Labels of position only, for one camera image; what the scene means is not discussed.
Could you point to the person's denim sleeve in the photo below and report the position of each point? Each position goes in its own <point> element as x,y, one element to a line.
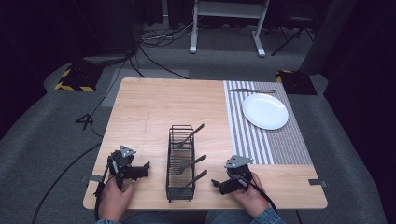
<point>269,217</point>
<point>107,221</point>

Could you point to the person's left hand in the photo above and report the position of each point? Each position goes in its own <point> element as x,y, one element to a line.
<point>114,200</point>

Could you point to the grey tape strip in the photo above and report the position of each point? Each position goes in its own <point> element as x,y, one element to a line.
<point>317,182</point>
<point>96,178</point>

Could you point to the person's left denim sleeve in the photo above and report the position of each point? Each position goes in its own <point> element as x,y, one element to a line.
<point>107,221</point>

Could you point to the person's right hand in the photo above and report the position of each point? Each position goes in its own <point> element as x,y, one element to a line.
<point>249,199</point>

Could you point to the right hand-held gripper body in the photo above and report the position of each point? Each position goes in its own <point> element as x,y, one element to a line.
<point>238,169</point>

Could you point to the yellow-black striped stand base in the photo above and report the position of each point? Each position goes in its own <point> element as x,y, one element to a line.
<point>77,79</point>
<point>297,82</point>

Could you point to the grey striped placemat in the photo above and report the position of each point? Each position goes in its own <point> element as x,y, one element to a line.
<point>249,146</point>

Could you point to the person's jeans legs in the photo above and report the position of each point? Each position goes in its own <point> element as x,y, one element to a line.
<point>186,218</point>

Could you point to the white round plate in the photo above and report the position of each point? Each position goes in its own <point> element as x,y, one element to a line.
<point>265,111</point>

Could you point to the dark utensil on placemat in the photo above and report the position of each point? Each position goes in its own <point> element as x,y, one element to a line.
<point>252,90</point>

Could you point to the person's right denim sleeve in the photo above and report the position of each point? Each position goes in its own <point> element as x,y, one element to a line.
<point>269,217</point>

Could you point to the black tripod stand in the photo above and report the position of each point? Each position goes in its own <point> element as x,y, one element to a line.
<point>294,31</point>

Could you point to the black tape cross mark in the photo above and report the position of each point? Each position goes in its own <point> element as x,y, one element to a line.
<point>84,120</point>

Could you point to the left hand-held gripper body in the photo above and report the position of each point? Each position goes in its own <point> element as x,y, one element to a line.
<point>120,161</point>

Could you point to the white desk frame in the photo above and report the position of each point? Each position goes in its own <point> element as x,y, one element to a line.
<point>229,9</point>

